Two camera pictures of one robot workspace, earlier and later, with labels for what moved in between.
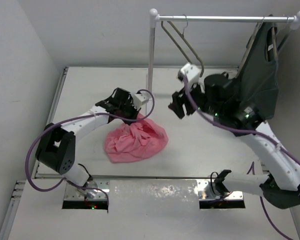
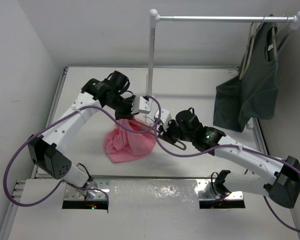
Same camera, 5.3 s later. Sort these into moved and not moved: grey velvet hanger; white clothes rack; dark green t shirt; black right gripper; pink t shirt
Moved: black right gripper; pink t shirt; grey velvet hanger
Not moved: white clothes rack; dark green t shirt
